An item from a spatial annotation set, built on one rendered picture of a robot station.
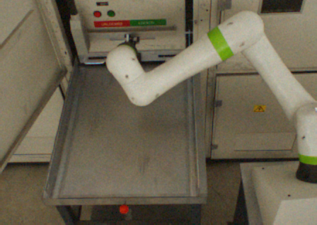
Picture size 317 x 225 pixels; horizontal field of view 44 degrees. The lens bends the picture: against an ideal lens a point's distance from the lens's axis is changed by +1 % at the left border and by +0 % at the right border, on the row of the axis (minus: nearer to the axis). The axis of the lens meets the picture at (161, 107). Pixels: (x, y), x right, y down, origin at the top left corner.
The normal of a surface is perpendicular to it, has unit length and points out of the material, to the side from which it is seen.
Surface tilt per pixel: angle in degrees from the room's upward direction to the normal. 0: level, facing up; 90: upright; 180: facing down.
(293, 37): 90
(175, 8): 90
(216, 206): 0
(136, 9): 90
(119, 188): 0
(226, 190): 0
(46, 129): 90
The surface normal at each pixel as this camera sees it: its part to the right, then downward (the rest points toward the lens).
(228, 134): -0.02, 0.76
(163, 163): -0.06, -0.64
